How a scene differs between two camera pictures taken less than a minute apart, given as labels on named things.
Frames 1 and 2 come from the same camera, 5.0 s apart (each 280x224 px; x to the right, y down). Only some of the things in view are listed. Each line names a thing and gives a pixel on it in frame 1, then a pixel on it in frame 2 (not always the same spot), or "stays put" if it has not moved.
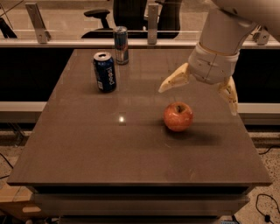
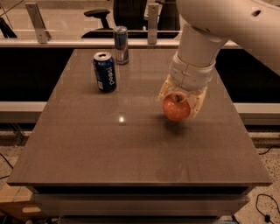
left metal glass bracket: (43, 35) stays put
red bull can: (121, 38) stays put
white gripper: (211, 66) to (190, 73)
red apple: (178, 116) to (177, 106)
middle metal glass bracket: (152, 28) stays put
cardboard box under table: (15, 201) stays put
